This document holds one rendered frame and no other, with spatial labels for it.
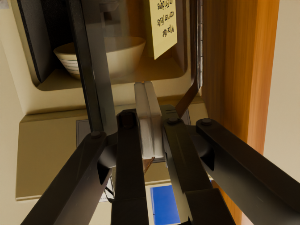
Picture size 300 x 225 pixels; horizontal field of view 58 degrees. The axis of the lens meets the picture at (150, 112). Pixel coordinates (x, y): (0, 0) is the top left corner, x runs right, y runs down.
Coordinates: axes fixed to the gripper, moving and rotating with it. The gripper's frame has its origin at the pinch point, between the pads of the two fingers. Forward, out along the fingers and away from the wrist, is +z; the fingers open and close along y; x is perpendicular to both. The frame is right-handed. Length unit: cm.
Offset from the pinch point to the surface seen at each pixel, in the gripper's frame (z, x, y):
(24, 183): 17.6, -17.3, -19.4
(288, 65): 70, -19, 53
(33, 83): 30.1, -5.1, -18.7
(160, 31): 9.8, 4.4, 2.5
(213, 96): 36.7, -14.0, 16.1
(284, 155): 70, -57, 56
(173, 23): 13.6, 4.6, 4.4
